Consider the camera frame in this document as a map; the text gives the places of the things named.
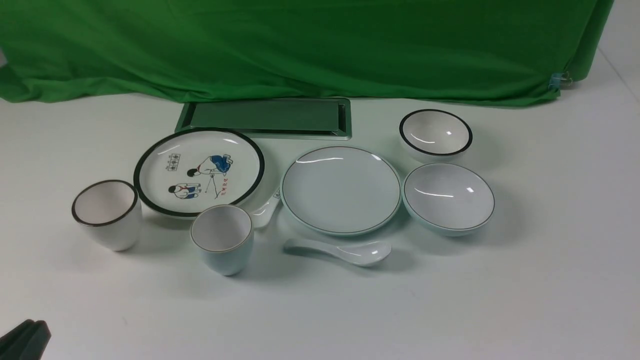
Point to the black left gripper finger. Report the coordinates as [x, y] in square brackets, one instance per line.
[7, 341]

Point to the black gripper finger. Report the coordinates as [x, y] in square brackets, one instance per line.
[37, 342]

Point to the pale blue brown-rimmed cup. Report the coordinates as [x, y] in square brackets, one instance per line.
[224, 236]

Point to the pale blue brown-rimmed bowl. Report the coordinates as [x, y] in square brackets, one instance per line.
[448, 199]

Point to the white black-rimmed cup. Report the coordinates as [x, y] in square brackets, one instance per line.
[110, 211]

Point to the black-rimmed illustrated plate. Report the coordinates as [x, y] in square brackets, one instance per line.
[183, 174]

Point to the white spoon with label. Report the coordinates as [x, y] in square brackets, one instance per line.
[262, 216]

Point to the white ceramic spoon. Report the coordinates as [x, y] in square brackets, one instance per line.
[360, 255]

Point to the plain pale blue plate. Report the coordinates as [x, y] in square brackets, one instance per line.
[341, 191]

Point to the small black-rimmed white bowl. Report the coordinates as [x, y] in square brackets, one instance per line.
[433, 135]

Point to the green backdrop cloth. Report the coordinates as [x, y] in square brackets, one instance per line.
[480, 52]

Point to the blue binder clip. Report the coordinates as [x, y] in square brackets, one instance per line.
[560, 80]

